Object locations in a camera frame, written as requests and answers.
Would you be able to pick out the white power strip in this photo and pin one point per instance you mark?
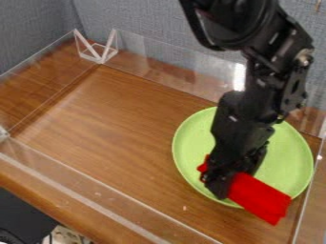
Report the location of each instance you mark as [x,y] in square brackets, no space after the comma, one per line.
[63,235]

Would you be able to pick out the clear acrylic enclosure wall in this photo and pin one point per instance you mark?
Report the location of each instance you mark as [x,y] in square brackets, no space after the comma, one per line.
[86,146]

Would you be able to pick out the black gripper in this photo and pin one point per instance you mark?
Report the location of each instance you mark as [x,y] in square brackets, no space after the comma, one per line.
[241,130]

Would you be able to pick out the clear acrylic corner bracket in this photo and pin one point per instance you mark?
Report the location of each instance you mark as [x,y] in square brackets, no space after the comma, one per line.
[95,52]

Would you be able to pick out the green round plate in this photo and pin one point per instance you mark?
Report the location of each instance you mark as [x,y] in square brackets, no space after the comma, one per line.
[286,168]

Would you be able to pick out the red rectangular block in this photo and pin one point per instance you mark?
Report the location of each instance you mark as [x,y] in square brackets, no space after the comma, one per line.
[257,197]

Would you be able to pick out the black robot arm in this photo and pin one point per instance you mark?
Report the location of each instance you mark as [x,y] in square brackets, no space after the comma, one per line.
[257,28]

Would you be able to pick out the black box under table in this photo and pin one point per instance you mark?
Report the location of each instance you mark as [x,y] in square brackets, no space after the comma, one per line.
[25,225]

